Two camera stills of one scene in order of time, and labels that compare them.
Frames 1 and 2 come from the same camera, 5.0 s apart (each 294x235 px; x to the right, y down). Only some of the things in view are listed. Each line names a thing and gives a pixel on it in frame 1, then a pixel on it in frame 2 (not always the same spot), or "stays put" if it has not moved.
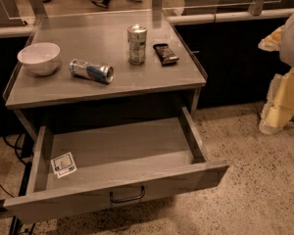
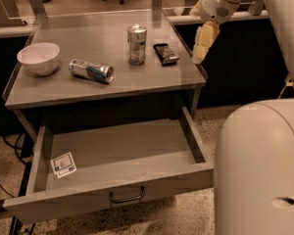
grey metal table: x=83 y=66 stays put
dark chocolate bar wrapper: x=166 y=54 stays put
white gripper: x=292 y=43 to x=216 y=4
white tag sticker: x=64 y=164 stays put
